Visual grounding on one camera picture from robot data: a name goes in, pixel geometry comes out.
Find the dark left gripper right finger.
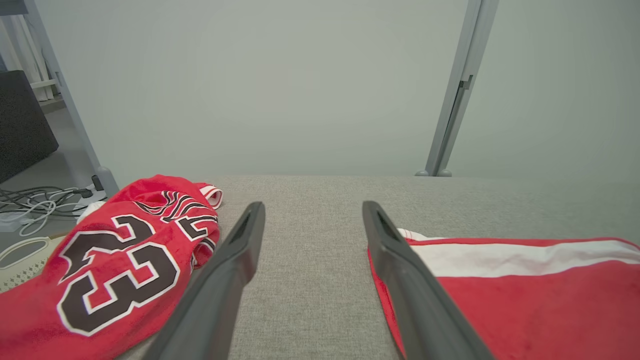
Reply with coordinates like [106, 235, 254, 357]
[362, 200, 496, 360]

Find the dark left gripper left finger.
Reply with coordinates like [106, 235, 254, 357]
[142, 201, 266, 360]

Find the red Bulls 23 jersey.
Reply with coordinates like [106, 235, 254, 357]
[0, 173, 224, 360]

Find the white power strip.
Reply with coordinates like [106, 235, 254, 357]
[74, 183, 109, 217]

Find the beige perforated laundry basket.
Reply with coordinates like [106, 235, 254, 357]
[0, 232, 74, 294]

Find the white floor cable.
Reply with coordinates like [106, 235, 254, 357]
[0, 200, 60, 238]

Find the black floor cable bundle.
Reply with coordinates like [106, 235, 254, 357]
[0, 185, 96, 219]

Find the grey metal partition post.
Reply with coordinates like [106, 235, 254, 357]
[424, 0, 500, 177]
[21, 0, 121, 197]

